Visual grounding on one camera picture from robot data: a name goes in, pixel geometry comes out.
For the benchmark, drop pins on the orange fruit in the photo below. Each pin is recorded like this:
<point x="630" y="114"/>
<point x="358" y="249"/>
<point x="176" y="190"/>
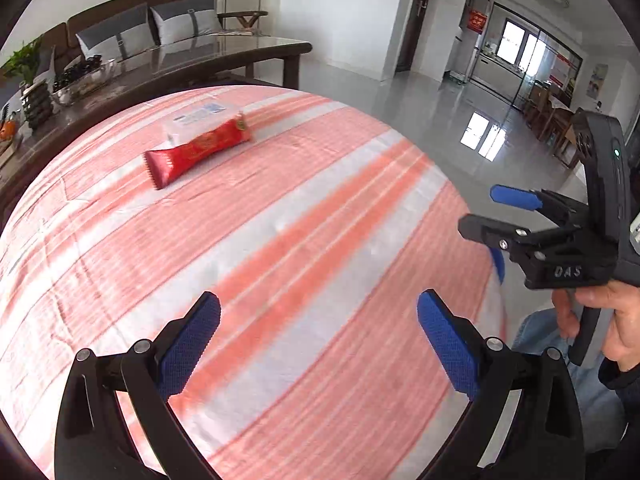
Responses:
<point x="8" y="130"/>

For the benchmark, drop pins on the white plastic box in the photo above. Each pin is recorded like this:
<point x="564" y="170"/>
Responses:
<point x="198" y="118"/>

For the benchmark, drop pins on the dark wooden coffee table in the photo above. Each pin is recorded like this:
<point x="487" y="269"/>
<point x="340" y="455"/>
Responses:
<point x="197" y="63"/>

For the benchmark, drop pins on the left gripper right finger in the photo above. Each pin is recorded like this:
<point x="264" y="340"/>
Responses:
<point x="544" y="440"/>

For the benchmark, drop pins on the person right hand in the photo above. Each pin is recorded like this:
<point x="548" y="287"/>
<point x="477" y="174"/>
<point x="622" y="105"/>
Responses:
<point x="621" y="343"/>

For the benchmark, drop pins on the orange striped tablecloth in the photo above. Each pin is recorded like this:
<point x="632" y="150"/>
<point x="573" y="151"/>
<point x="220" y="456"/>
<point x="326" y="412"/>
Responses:
<point x="317" y="236"/>

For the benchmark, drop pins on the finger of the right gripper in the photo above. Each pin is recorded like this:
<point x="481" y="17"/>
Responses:
<point x="530" y="199"/>
<point x="499" y="236"/>

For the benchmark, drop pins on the blue jeans leg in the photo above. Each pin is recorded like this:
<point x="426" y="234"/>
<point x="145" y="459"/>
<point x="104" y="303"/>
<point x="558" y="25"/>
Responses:
<point x="601" y="410"/>

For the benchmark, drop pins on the red long snack wrapper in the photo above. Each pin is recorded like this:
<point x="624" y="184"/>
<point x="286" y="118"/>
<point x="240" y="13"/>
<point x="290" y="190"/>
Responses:
<point x="166" y="165"/>

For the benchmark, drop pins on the glass fruit bowl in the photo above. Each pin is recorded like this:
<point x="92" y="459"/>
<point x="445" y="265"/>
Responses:
<point x="85" y="84"/>

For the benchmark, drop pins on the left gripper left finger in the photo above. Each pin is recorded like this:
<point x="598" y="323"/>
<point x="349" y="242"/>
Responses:
<point x="92" y="438"/>

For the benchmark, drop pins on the dark wooden sofa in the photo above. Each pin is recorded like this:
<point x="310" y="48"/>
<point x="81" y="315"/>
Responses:
<point x="69" y="62"/>

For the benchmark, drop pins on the grey white cushion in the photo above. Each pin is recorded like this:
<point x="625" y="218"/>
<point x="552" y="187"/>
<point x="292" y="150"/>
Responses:
<point x="119" y="37"/>
<point x="185" y="19"/>

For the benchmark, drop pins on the green potted plant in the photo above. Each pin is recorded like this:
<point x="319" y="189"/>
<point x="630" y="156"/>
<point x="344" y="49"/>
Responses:
<point x="31" y="67"/>

